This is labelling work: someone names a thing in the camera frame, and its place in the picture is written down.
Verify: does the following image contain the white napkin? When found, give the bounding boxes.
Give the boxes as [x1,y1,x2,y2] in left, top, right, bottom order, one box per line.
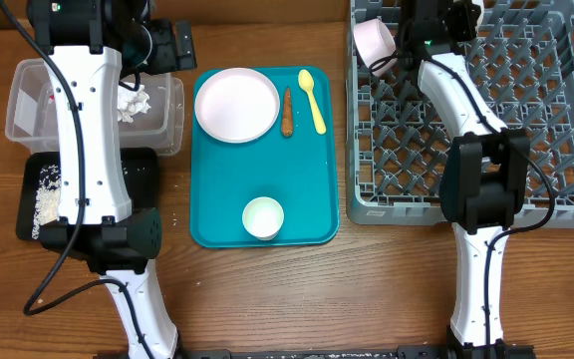
[118,85,150,123]

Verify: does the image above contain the brown carrot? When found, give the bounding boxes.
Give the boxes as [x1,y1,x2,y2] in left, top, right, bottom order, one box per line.
[281,87,294,138]

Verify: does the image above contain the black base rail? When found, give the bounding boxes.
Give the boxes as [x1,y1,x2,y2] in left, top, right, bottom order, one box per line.
[92,338,537,359]

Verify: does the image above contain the grey dishwasher rack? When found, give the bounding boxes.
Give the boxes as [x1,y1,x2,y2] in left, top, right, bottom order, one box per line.
[346,1,574,228]

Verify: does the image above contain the clear plastic bin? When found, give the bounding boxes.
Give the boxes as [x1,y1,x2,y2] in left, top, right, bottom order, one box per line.
[5,59,184,156]

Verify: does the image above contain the large white plate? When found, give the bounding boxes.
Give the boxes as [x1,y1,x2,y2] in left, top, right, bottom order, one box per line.
[194,68,280,144]

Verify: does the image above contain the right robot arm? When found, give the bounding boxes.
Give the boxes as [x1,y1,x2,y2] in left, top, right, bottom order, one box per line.
[397,0,530,358]

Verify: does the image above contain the black tray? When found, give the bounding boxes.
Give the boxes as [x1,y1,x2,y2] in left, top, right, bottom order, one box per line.
[16,148,159,240]

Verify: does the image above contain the spilled rice pile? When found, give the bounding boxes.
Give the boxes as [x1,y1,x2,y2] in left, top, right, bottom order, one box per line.
[31,165,61,239]

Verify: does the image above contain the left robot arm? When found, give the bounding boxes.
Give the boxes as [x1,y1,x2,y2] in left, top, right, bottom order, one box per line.
[27,0,183,358]

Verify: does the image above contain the teal serving tray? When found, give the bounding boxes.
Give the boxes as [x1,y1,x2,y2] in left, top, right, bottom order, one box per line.
[189,66,340,248]

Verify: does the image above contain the yellow plastic spoon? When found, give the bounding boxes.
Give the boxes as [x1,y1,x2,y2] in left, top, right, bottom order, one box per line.
[298,69,327,135]

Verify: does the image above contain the pink bowl with rice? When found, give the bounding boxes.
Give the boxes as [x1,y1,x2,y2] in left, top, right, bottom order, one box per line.
[353,19,397,77]

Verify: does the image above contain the white cup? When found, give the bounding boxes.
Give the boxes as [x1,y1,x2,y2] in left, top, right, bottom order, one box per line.
[242,196,285,241]

